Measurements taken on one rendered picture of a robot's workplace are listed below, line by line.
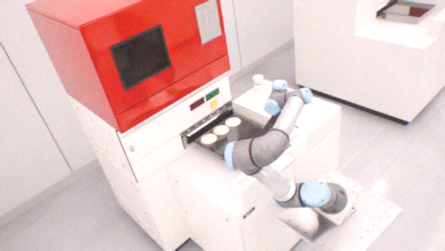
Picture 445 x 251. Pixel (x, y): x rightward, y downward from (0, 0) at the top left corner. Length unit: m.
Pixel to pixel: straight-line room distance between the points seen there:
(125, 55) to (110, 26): 0.16
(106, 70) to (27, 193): 2.17
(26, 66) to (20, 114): 0.41
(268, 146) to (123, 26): 0.89
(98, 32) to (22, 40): 1.57
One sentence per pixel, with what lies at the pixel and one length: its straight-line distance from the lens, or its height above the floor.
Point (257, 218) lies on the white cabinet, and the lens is 2.03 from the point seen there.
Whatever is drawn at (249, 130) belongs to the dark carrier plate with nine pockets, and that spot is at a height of 0.90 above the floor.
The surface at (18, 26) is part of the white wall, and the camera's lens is 3.20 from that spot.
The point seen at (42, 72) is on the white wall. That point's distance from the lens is 3.32.
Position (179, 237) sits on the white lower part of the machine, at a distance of 2.71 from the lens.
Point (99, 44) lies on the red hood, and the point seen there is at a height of 1.71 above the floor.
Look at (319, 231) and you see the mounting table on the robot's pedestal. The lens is 1.80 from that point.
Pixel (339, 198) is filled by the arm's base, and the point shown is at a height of 0.95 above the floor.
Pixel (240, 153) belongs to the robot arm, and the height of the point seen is 1.38.
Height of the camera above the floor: 2.27
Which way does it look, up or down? 37 degrees down
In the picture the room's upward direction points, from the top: 11 degrees counter-clockwise
